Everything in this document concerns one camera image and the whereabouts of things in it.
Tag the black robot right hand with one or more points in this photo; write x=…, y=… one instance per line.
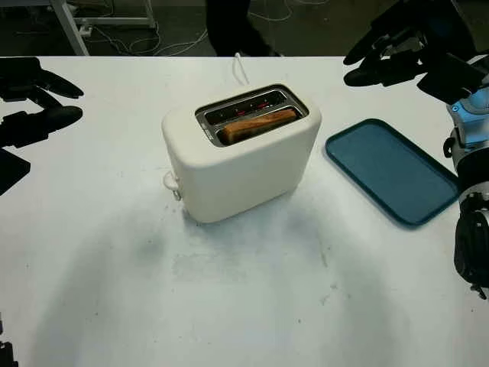
x=439, y=26

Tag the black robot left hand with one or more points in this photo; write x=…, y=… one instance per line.
x=26, y=122

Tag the white toaster lever knob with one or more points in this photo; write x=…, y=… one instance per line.
x=169, y=180

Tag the browned toast slice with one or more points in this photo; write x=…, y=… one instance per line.
x=256, y=124

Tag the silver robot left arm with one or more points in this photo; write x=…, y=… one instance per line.
x=5, y=351

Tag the silver toaster dial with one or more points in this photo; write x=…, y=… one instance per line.
x=177, y=194

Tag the person in dark trousers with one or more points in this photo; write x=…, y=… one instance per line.
x=237, y=26

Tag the cream white two-slot toaster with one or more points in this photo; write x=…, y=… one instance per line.
x=244, y=176

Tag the white power strip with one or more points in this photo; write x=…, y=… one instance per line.
x=85, y=30

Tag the teal blue plastic tray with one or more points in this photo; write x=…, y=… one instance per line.
x=389, y=172

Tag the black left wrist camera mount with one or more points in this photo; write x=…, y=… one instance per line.
x=11, y=172

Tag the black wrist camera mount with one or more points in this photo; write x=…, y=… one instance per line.
x=11, y=172
x=451, y=78

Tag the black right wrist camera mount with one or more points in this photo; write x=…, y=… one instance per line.
x=451, y=78

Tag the white metal table frame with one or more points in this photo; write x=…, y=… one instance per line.
x=74, y=34

